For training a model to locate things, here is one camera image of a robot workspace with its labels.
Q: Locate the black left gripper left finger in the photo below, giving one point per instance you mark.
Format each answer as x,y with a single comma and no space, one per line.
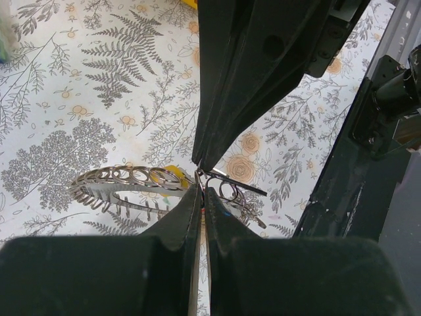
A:
152,273

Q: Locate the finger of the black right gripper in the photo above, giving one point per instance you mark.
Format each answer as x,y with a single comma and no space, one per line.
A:
220,26

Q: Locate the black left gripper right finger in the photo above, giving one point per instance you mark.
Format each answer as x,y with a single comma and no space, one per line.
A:
251,275

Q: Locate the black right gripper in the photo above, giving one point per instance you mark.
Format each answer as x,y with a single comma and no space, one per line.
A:
279,41

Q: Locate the floral tablecloth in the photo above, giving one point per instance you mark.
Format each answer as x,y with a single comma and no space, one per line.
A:
97,83

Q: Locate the aluminium rail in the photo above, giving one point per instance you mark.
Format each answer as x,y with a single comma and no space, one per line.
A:
401,36

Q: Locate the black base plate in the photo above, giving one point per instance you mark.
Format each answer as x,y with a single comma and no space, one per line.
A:
370,156

